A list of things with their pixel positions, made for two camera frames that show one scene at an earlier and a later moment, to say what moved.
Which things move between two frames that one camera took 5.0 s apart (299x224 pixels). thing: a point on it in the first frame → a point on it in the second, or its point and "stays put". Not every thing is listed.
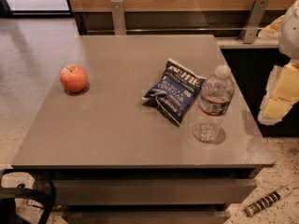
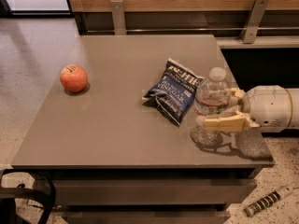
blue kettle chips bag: (173, 93) stays put
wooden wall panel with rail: (219, 10) stays put
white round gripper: (290, 32) → (267, 106)
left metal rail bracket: (118, 11) stays put
